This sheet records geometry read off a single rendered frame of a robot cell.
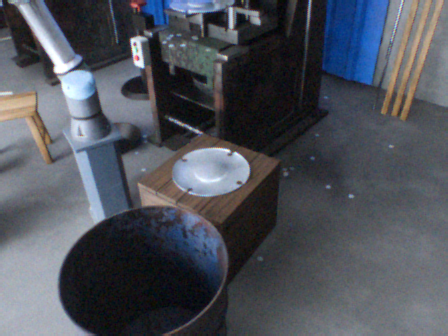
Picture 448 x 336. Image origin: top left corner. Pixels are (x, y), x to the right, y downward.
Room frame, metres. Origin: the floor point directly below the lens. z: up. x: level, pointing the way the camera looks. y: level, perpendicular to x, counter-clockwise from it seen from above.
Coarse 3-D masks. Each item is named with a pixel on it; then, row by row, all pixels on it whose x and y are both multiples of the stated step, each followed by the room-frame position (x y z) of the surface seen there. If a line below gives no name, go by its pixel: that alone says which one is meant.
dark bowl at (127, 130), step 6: (120, 126) 2.03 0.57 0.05; (126, 126) 2.03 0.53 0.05; (132, 126) 2.01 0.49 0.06; (126, 132) 2.00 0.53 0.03; (132, 132) 1.98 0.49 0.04; (138, 132) 1.95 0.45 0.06; (126, 138) 1.98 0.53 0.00; (132, 138) 1.95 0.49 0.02; (138, 138) 1.87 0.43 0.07; (120, 144) 1.92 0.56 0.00; (126, 144) 1.91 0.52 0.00; (132, 144) 1.81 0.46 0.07; (126, 150) 1.82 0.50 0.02
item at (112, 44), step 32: (0, 0) 3.14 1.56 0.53; (64, 0) 3.00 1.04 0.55; (96, 0) 3.17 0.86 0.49; (128, 0) 3.36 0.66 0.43; (32, 32) 2.83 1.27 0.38; (64, 32) 2.97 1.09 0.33; (96, 32) 3.14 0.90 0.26; (128, 32) 3.33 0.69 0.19; (32, 64) 3.20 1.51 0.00; (96, 64) 3.06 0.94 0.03
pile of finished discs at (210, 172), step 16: (192, 160) 1.25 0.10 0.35; (208, 160) 1.24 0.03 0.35; (224, 160) 1.24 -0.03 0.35; (240, 160) 1.23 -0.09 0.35; (176, 176) 1.15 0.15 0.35; (192, 176) 1.15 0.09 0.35; (208, 176) 1.14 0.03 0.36; (224, 176) 1.14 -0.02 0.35; (240, 176) 1.13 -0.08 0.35; (192, 192) 1.06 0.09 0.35; (208, 192) 1.05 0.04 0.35; (224, 192) 1.05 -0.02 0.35
